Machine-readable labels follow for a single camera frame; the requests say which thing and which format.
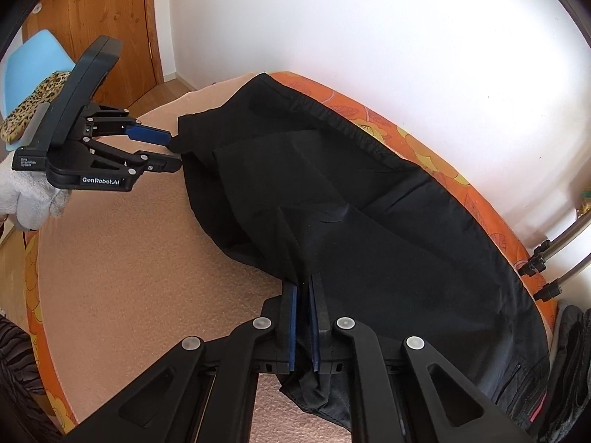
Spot leopard print cloth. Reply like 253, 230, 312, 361
0, 70, 72, 145

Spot grey checked folded pants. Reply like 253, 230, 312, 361
531, 305, 591, 443

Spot zebra striped cloth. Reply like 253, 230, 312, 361
0, 316, 63, 443

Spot light blue chair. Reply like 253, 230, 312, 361
0, 29, 75, 121

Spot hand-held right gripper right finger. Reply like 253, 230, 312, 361
308, 273, 536, 443

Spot person's left hand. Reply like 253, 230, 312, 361
0, 154, 71, 230

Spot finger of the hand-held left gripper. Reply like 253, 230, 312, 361
88, 141, 183, 180
81, 104, 174, 146

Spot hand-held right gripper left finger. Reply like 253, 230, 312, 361
58, 283, 298, 443

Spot wooden door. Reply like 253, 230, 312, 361
23, 0, 178, 107

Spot black pants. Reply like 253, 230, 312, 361
178, 73, 552, 427

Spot pink blanket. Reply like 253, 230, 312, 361
37, 74, 356, 443

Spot metal tripod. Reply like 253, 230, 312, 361
517, 212, 591, 303

